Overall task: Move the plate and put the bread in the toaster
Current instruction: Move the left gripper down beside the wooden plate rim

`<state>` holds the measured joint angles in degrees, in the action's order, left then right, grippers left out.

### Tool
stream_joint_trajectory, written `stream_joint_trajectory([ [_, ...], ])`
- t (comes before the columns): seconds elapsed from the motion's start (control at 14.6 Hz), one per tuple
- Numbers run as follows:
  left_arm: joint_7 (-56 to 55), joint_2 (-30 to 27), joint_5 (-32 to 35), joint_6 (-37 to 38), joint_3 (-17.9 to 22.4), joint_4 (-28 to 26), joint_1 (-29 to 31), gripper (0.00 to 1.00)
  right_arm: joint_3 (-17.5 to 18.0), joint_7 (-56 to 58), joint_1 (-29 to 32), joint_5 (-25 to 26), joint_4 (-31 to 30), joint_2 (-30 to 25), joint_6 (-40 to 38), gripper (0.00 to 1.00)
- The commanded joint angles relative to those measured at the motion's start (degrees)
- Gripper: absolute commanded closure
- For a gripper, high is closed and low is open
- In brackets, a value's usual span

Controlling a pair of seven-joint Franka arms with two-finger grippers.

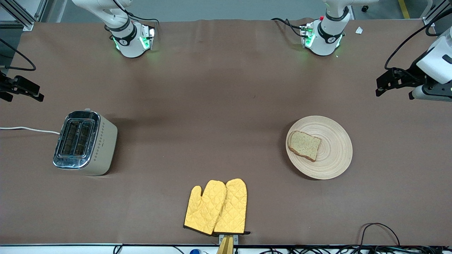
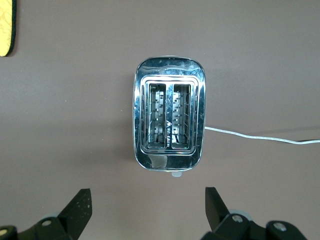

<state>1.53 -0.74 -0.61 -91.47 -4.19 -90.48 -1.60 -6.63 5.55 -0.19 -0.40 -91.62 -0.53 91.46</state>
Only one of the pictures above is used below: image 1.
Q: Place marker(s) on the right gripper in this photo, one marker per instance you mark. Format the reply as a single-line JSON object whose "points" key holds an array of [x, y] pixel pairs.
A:
{"points": [[4, 86]]}

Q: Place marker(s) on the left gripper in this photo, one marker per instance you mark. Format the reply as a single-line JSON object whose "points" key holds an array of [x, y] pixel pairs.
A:
{"points": [[412, 75]]}

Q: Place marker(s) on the round wooden plate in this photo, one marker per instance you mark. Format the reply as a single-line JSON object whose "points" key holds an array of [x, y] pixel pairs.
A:
{"points": [[335, 151]]}

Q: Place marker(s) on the brown bread slice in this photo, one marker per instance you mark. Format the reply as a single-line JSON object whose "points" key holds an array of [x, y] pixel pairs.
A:
{"points": [[304, 145]]}

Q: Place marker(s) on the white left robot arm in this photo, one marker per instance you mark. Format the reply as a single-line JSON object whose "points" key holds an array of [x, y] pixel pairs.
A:
{"points": [[325, 38]]}

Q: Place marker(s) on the cream and chrome toaster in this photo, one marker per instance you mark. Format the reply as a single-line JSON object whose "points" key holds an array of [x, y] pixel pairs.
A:
{"points": [[91, 144]]}

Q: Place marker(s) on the small white paper scrap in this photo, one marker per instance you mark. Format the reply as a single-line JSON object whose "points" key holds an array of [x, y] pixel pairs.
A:
{"points": [[359, 30]]}

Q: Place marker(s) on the black caster wheel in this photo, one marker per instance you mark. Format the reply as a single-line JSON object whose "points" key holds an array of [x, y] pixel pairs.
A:
{"points": [[365, 7]]}

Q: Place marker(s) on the yellow quilted oven mitt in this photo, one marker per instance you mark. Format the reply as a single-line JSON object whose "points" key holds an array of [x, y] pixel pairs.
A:
{"points": [[233, 208], [204, 208]]}

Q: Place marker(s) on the small blue object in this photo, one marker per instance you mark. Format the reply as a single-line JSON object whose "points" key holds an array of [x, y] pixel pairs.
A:
{"points": [[194, 252]]}

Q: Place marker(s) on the aluminium frame profile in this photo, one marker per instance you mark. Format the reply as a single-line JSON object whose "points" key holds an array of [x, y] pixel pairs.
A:
{"points": [[21, 16], [436, 14]]}

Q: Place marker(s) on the grey metal bracket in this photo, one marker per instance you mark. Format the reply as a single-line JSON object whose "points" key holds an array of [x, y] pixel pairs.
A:
{"points": [[236, 239]]}

